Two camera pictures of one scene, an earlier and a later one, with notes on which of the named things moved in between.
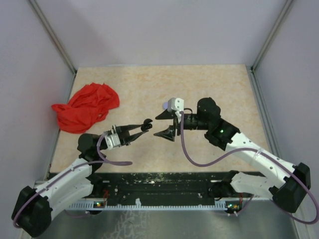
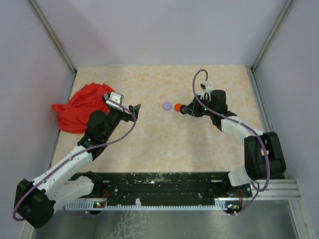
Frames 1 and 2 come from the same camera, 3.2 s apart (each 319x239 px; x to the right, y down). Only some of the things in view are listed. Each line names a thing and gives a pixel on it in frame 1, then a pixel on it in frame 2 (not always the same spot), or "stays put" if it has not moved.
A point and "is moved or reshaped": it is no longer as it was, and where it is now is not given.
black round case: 147,125 is moved or reshaped
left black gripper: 123,132 → 126,116
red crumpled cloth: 88,107 stays put
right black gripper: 169,133 → 190,108
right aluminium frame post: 258,60 stays put
